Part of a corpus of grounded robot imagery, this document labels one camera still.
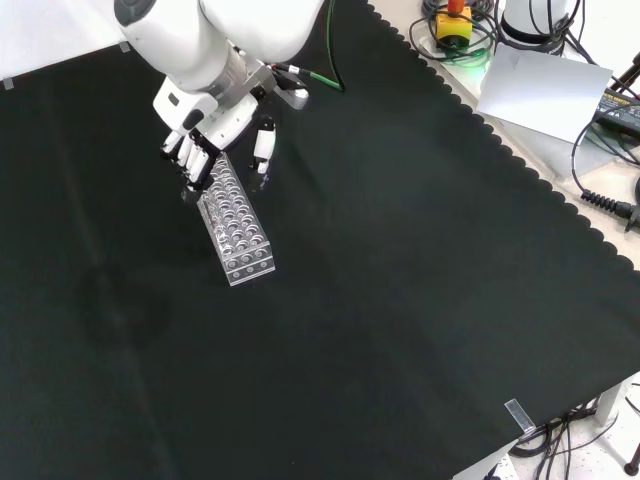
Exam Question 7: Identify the black cables beside arm base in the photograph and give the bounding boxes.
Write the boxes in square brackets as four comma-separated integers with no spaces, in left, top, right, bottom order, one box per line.
[544,0,604,69]

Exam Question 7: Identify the black bench cloth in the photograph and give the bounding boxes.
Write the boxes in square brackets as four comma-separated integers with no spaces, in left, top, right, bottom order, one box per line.
[0,0,640,480]

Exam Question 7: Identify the yellow stop button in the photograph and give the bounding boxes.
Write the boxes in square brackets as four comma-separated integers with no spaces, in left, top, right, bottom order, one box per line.
[433,0,474,52]

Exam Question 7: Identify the black cable with ribbed sleeve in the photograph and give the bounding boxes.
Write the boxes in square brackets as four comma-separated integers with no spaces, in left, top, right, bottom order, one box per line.
[571,117,640,225]

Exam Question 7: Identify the pale board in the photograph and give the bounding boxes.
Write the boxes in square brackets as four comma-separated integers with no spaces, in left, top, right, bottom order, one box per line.
[474,46,615,145]

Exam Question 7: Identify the clear plastic test tube rack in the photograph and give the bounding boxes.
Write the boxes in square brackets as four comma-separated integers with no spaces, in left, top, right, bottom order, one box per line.
[196,152,278,288]

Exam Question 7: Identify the black power supply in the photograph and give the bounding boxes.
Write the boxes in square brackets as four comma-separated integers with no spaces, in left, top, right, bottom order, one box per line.
[593,87,640,135]

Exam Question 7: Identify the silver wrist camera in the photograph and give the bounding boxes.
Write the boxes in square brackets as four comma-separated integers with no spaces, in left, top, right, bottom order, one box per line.
[278,87,311,112]

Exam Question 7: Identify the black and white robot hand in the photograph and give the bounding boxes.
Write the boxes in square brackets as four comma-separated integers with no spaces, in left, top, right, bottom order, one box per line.
[152,78,279,204]

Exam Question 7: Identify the black cables under bench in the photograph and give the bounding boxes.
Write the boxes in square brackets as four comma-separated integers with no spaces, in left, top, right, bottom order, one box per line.
[509,382,640,480]

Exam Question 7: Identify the green cable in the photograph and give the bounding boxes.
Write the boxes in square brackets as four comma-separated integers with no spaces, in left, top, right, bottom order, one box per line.
[287,0,348,94]

